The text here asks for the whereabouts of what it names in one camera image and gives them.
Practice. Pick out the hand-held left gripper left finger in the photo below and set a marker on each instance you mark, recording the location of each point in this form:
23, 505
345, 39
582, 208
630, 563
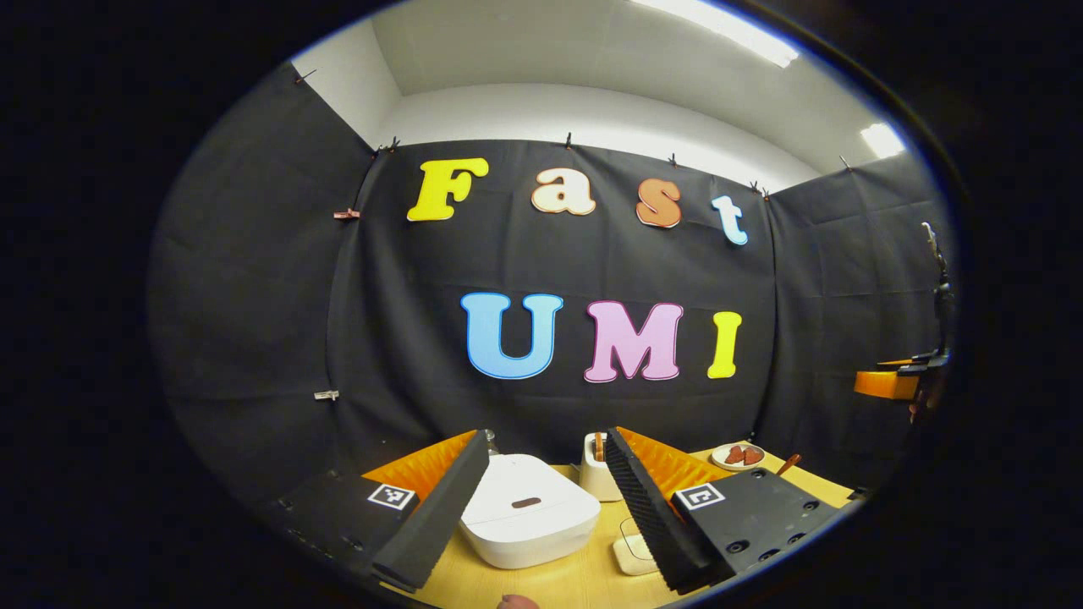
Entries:
440, 516

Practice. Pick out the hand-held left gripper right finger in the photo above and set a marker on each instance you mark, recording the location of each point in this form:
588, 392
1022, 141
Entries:
651, 516

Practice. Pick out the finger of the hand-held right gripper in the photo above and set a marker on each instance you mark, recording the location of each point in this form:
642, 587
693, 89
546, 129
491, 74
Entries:
897, 364
884, 385

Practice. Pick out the white rice cooker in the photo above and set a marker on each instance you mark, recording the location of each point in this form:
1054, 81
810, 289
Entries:
529, 516

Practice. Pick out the brown wooden spoon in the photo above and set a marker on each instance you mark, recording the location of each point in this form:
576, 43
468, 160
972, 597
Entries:
788, 464

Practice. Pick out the white toaster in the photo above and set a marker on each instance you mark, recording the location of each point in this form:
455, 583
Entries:
596, 482

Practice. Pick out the toasted bread slice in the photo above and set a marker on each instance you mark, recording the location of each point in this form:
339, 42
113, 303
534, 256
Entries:
599, 446

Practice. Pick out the white round plate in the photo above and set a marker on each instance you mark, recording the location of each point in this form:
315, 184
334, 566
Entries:
722, 461

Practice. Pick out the red sausage slice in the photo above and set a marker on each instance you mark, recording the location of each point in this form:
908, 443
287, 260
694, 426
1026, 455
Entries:
752, 455
734, 455

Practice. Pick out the silver cloth clip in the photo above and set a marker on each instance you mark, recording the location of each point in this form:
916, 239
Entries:
327, 395

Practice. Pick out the short ceiling light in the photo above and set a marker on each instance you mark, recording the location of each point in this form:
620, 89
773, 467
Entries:
883, 140

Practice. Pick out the black backdrop cloth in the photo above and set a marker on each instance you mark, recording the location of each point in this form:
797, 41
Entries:
271, 296

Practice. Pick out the red cloth clip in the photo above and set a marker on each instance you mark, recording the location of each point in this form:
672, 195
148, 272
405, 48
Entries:
347, 214

